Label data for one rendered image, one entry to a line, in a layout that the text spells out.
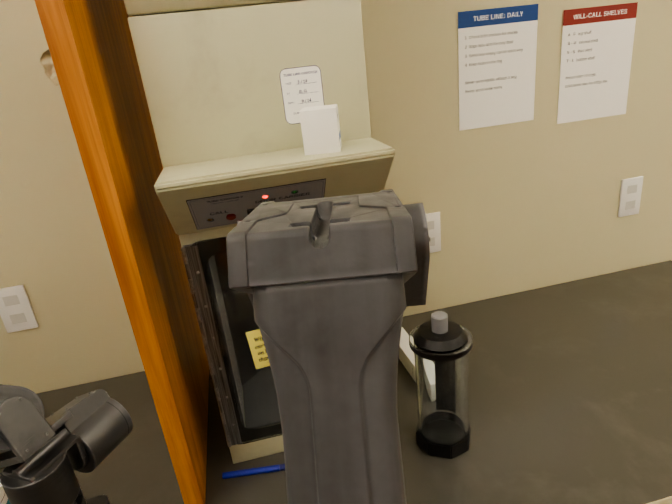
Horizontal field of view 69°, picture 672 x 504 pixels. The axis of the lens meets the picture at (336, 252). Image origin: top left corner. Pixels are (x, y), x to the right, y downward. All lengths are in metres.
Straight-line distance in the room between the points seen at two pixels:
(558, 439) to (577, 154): 0.81
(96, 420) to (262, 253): 0.44
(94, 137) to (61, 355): 0.84
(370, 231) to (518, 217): 1.30
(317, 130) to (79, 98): 0.29
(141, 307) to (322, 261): 0.57
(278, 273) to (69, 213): 1.10
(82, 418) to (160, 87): 0.44
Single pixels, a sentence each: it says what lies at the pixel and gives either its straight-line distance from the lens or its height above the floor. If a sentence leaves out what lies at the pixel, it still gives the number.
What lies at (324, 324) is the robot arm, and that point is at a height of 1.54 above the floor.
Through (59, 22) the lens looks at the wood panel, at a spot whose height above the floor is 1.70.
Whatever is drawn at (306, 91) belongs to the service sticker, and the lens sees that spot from 0.77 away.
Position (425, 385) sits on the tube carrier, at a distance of 0.90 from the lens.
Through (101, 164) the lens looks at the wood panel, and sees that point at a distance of 0.70.
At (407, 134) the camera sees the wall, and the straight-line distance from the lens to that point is 1.28.
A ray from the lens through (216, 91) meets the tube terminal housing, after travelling 0.76.
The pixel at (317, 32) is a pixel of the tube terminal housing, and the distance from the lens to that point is 0.77.
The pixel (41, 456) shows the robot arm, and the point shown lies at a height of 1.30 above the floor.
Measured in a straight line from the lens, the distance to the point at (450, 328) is 0.88.
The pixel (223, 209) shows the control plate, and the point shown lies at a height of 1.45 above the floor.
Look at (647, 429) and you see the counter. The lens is 1.12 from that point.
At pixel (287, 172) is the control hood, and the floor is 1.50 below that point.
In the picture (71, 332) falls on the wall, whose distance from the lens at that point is 1.40.
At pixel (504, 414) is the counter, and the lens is 1.09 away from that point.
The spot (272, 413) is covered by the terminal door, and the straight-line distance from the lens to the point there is 0.95.
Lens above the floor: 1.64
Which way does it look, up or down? 22 degrees down
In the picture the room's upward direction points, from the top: 6 degrees counter-clockwise
